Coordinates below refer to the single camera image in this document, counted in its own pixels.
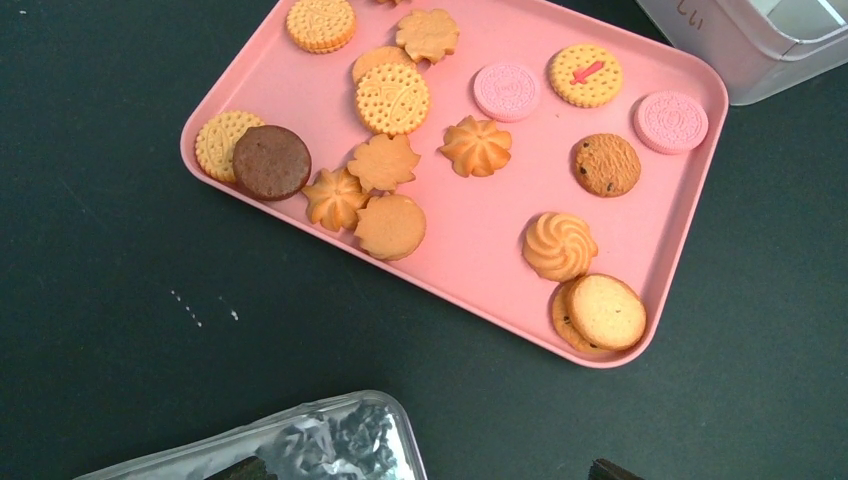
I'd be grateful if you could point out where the orange rosette butter cookie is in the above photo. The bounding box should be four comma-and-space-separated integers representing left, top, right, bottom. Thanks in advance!
439, 115, 512, 177

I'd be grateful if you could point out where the swirl butter cookie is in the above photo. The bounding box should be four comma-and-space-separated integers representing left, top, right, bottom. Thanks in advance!
522, 212, 599, 283

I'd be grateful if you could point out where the pink cookie tray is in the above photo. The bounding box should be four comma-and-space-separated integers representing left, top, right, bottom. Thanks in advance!
180, 1, 728, 368

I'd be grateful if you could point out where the large round sandwich cookie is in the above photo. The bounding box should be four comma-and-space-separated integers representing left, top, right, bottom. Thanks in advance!
355, 63, 431, 136

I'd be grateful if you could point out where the pink round cookie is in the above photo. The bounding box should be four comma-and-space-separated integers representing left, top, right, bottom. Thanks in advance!
472, 63, 541, 123
633, 90, 709, 155

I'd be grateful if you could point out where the dark chocolate round cookie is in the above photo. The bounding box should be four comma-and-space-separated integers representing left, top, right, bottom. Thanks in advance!
232, 125, 312, 201

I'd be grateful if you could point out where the chocolate chip cookie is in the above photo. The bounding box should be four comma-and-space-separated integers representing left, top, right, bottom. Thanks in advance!
572, 133, 642, 197

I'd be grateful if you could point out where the pale round butter cookie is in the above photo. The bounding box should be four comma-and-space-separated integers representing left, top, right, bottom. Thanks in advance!
565, 274, 647, 351

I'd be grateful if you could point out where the clear plastic tin lid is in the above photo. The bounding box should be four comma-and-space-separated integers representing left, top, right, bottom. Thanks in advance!
89, 390, 427, 479

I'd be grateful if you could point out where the red marked dotted cracker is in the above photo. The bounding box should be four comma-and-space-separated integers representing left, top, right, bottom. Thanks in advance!
547, 44, 623, 108

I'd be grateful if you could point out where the round orange cracker cookie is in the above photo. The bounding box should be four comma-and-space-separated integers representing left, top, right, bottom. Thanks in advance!
286, 0, 356, 54

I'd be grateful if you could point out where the white divided cookie tin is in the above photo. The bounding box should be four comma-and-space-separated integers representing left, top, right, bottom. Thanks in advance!
639, 0, 847, 106

